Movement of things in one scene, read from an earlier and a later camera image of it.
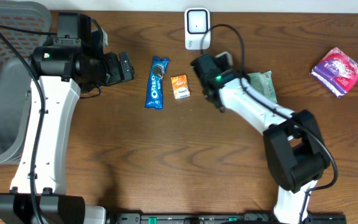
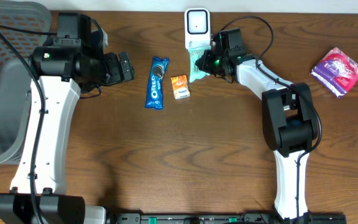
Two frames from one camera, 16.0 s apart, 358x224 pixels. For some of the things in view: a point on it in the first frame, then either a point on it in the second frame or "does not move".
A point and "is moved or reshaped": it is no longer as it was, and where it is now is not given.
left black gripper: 117,69 does not move
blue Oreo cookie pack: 154,98 does not move
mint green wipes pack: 263,82 is moved or reshaped
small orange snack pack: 180,86 does not move
